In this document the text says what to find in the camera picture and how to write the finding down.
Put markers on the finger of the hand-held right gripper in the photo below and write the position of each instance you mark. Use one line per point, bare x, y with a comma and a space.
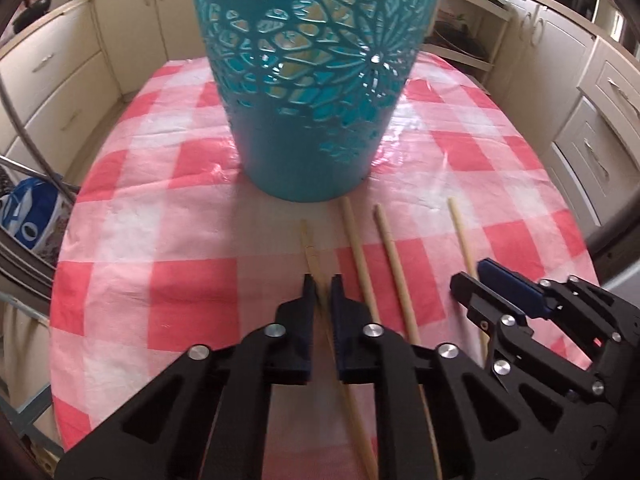
475, 305
505, 281

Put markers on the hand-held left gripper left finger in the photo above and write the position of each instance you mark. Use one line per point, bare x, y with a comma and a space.
300, 340

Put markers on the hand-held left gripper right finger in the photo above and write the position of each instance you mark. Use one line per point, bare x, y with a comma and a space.
345, 340

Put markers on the light wooden chopstick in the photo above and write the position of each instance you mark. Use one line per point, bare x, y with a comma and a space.
462, 240
357, 255
311, 250
395, 270

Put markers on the teal perforated plastic basket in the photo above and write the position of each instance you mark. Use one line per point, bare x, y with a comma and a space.
280, 160

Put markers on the white drawer cabinet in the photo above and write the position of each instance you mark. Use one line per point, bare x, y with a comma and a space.
575, 110

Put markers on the red checked plastic tablecloth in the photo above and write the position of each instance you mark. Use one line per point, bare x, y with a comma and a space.
150, 210

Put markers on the dark cooking pot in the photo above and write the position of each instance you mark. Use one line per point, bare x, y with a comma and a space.
460, 40

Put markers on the small white shelf rack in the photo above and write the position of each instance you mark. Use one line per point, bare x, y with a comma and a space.
480, 15

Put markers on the white electric kettle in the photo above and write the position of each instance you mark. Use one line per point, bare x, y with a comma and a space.
612, 15

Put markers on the blue and white bag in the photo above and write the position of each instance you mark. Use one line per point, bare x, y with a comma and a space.
30, 215

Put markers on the blue mop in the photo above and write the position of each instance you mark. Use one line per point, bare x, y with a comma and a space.
20, 130

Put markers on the white kitchen base cabinet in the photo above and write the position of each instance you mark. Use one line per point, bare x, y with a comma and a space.
75, 60

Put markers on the black frying pan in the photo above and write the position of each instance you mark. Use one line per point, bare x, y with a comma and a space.
32, 12

